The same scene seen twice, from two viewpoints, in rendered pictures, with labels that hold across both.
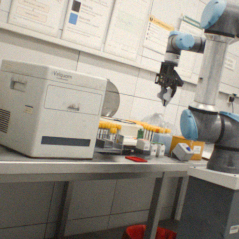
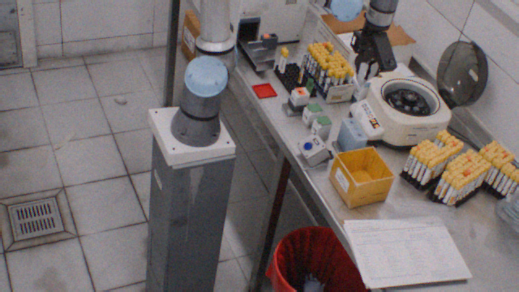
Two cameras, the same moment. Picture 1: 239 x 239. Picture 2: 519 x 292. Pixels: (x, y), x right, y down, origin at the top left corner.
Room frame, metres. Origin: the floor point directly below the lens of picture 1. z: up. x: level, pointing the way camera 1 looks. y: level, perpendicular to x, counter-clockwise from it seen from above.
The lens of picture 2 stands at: (2.26, -1.80, 2.20)
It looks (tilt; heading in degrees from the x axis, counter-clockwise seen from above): 41 degrees down; 107
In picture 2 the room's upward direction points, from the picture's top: 11 degrees clockwise
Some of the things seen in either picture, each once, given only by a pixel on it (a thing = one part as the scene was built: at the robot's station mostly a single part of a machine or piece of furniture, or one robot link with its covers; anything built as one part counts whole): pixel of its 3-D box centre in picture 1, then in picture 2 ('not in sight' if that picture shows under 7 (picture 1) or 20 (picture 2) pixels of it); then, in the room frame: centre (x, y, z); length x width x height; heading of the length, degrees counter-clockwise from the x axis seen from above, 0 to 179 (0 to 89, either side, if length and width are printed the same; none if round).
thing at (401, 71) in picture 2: not in sight; (382, 81); (2.03, 0.15, 0.92); 0.24 x 0.12 x 0.10; 49
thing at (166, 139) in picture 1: (161, 144); (351, 140); (2.04, -0.22, 0.92); 0.10 x 0.07 x 0.10; 134
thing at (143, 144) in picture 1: (142, 146); (299, 99); (1.82, -0.12, 0.92); 0.05 x 0.04 x 0.06; 47
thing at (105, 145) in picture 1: (99, 145); (254, 47); (1.57, 0.06, 0.92); 0.21 x 0.07 x 0.05; 139
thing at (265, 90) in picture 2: (136, 159); (264, 90); (1.69, -0.09, 0.88); 0.07 x 0.07 x 0.01; 49
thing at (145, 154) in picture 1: (141, 152); (298, 105); (1.82, -0.12, 0.89); 0.09 x 0.05 x 0.04; 47
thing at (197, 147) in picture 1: (186, 147); (361, 177); (2.12, -0.36, 0.93); 0.13 x 0.13 x 0.10; 48
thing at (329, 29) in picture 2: not in sight; (362, 45); (1.90, 0.29, 0.95); 0.29 x 0.25 x 0.15; 49
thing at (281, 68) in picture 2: (113, 140); (298, 70); (1.76, 0.01, 0.93); 0.17 x 0.09 x 0.11; 139
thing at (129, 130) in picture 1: (117, 131); (401, 111); (2.14, 0.01, 0.94); 0.30 x 0.24 x 0.12; 40
